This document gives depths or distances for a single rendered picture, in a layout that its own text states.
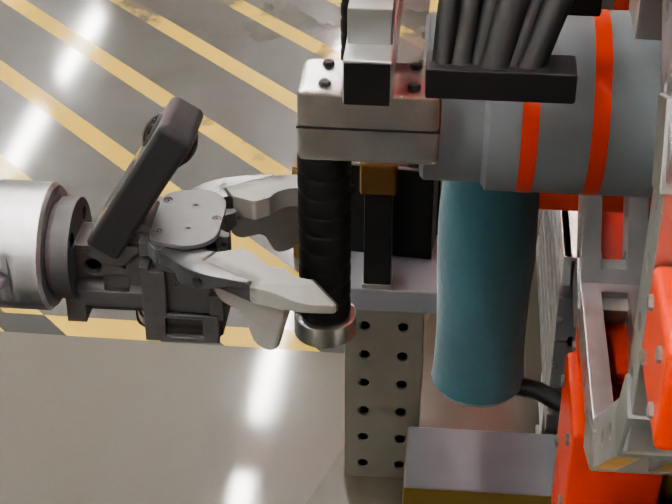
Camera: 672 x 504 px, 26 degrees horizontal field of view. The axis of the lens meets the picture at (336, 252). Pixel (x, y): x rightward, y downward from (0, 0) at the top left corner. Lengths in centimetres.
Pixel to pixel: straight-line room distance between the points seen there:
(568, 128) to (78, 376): 131
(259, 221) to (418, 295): 58
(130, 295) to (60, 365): 125
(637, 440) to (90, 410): 132
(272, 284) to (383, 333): 95
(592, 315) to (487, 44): 46
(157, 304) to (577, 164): 32
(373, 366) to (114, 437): 42
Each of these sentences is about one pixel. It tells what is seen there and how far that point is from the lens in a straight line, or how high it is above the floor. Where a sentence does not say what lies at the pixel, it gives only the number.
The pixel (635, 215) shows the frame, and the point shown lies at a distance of 135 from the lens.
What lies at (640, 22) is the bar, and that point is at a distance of 107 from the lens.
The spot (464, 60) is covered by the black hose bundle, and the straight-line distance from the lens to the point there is 88.
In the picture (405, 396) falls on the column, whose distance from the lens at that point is 194.
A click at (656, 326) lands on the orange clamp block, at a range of 85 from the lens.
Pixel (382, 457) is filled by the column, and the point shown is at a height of 4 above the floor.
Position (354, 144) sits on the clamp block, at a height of 91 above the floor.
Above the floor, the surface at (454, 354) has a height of 54.
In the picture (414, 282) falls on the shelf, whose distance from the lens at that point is 161.
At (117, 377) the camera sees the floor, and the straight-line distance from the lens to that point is 222.
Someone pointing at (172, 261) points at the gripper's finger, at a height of 83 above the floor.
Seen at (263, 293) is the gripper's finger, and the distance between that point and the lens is 93.
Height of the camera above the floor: 136
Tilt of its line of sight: 33 degrees down
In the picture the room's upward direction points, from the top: straight up
